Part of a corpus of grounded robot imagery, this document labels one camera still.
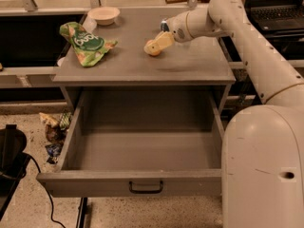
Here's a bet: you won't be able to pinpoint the green chip bag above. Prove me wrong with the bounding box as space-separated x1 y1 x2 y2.
59 22 118 67

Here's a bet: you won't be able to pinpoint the black laptop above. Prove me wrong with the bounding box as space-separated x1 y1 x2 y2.
244 0 304 31

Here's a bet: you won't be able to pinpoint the open grey top drawer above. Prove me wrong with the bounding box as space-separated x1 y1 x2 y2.
37 88 223 198

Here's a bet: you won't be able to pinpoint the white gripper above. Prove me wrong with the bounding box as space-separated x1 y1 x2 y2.
143 11 190 55

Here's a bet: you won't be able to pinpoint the grey cabinet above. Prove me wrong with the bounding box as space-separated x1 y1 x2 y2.
51 7 237 112

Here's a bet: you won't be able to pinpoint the wooden stick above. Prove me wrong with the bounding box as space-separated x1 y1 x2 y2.
164 0 188 4

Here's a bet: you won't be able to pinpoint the crushed blue soda can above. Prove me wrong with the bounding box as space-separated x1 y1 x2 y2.
161 20 169 31

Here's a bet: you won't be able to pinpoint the black cable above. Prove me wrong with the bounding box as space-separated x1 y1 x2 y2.
27 152 67 228

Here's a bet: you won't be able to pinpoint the orange fruit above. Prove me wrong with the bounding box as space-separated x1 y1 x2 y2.
148 50 162 57

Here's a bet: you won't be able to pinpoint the pile of snack wrappers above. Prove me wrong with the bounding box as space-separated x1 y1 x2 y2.
39 112 72 164

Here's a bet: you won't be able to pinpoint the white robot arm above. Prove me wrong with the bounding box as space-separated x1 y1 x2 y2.
144 0 304 228

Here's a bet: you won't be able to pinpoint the white ceramic bowl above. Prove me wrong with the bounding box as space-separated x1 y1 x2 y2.
88 7 120 26

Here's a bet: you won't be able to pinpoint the black drawer handle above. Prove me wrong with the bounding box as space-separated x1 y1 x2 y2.
128 180 163 195

